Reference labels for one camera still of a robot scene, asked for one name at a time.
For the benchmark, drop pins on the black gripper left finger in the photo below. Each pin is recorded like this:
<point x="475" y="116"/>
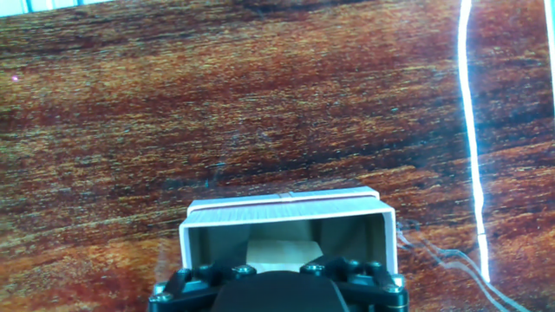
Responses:
<point x="191" y="286"/>

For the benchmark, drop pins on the pink cardboard box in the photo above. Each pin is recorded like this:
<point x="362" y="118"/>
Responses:
<point x="282" y="210"/>

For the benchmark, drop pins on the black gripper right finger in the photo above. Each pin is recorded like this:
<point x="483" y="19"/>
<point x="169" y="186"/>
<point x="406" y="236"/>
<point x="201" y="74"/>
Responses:
<point x="373" y="281"/>

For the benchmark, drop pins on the light wooden cube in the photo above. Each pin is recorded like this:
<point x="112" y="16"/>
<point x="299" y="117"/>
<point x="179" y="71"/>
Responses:
<point x="282" y="253"/>

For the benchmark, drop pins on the wood grain table mat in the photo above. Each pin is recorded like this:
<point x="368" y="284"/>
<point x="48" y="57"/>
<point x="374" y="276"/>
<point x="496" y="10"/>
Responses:
<point x="277" y="108"/>

